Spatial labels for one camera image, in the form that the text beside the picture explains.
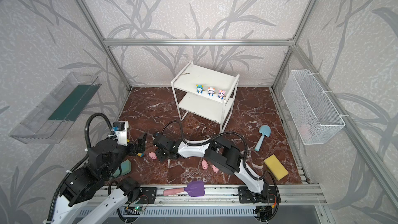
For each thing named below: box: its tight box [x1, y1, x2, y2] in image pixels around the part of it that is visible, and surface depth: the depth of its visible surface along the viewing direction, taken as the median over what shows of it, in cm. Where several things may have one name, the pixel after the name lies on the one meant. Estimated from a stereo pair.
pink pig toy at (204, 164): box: [201, 159, 209, 170], surface depth 84 cm
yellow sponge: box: [263, 154, 289, 181], surface depth 83 cm
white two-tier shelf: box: [170, 60, 240, 133], surface depth 80 cm
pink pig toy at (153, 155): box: [148, 151, 158, 160], surface depth 86 cm
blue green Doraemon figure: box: [195, 84, 205, 95], surface depth 72 cm
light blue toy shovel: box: [254, 124, 272, 152], surface depth 98 cm
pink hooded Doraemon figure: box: [217, 89, 226, 100], surface depth 69 cm
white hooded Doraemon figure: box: [207, 87, 217, 97], surface depth 71 cm
